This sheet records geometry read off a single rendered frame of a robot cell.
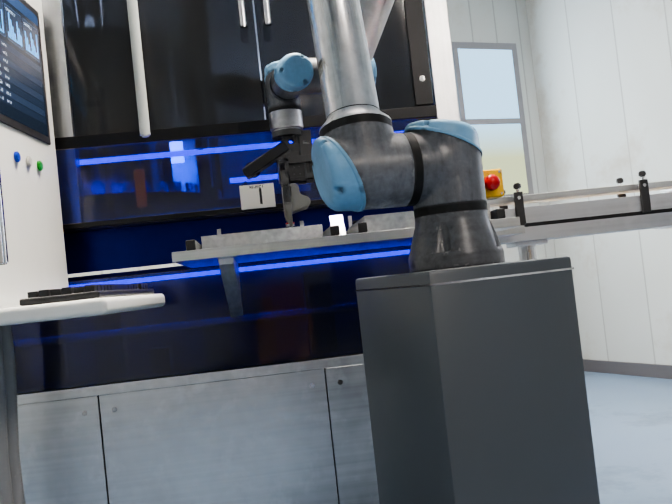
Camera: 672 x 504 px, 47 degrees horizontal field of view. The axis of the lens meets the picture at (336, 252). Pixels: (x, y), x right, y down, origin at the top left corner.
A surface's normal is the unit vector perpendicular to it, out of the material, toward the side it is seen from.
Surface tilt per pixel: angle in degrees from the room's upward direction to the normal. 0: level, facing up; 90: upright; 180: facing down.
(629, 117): 90
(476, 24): 90
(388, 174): 103
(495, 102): 90
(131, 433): 90
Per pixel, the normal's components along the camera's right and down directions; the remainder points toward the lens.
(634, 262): -0.91, 0.08
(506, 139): 0.40, -0.07
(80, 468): 0.10, -0.05
